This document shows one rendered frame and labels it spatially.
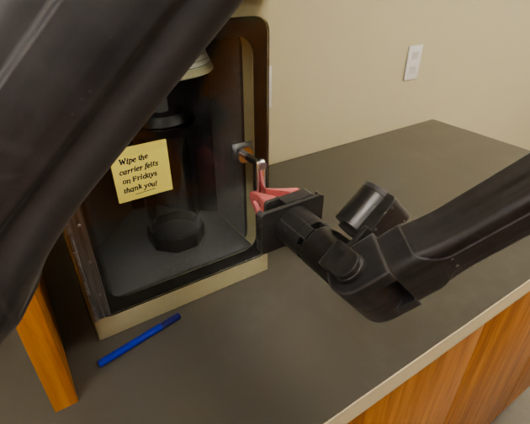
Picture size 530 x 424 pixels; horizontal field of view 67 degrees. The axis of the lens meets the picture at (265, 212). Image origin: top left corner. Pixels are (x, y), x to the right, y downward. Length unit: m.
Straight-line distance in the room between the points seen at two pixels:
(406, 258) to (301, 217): 0.17
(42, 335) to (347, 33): 1.10
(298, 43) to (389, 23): 0.36
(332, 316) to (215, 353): 0.20
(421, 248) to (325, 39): 0.93
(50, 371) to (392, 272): 0.43
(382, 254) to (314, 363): 0.28
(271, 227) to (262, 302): 0.23
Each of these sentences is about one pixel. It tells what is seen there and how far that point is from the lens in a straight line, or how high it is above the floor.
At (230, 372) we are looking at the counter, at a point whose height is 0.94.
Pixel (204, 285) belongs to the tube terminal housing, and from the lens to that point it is 0.73.
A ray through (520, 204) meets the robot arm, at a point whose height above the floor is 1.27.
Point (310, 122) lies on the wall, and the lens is 1.29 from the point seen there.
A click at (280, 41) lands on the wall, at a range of 1.16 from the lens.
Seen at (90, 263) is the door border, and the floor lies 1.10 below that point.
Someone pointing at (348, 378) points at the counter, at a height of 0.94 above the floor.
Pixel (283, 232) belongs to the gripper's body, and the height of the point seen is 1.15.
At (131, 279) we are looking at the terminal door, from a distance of 0.64.
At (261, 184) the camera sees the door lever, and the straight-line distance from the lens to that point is 0.59.
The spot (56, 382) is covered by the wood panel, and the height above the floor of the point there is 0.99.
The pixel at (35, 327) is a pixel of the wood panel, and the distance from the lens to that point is 0.55.
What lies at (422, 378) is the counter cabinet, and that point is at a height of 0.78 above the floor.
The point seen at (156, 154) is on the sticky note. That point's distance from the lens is 0.56.
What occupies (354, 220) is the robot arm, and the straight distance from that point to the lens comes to 0.48.
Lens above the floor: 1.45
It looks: 32 degrees down
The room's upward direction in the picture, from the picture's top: straight up
